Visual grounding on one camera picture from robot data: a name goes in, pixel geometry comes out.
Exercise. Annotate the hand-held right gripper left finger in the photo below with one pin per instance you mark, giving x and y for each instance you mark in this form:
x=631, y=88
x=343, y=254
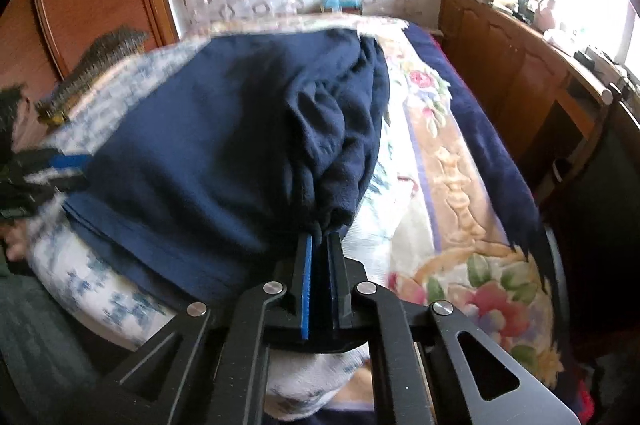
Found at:
x=306, y=290

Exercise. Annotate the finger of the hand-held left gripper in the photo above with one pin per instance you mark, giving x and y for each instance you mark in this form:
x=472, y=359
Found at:
x=72, y=162
x=65, y=185

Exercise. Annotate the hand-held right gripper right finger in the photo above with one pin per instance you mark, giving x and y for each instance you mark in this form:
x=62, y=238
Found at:
x=336, y=285

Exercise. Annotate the navy t-shirt with orange print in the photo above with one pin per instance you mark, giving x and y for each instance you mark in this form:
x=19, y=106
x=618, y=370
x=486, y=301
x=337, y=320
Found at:
x=200, y=130

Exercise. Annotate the person's left hand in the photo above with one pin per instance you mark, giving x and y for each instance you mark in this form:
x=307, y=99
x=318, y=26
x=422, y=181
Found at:
x=14, y=247

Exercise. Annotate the dark patterned pillow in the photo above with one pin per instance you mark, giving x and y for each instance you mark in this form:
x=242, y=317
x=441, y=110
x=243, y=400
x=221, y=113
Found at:
x=95, y=72

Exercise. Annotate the white blanket with blue flowers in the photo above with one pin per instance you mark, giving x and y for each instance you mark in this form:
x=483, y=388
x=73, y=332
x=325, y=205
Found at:
x=100, y=300

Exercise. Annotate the dark green cloth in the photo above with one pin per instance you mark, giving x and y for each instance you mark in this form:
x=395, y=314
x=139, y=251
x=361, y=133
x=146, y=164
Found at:
x=45, y=335

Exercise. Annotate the pink floral blanket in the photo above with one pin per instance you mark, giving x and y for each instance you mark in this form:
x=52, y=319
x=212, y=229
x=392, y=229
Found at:
x=450, y=185

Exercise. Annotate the navy blanket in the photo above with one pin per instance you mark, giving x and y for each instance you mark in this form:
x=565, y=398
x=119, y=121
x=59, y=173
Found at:
x=480, y=115

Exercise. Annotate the blue box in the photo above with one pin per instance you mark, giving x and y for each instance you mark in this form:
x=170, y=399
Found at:
x=340, y=3

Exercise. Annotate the black metal-framed chair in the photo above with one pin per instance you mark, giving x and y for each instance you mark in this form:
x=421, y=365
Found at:
x=600, y=185

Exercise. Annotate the wooden side cabinet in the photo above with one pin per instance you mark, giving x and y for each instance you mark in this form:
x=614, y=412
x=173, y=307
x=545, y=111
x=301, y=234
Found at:
x=500, y=55

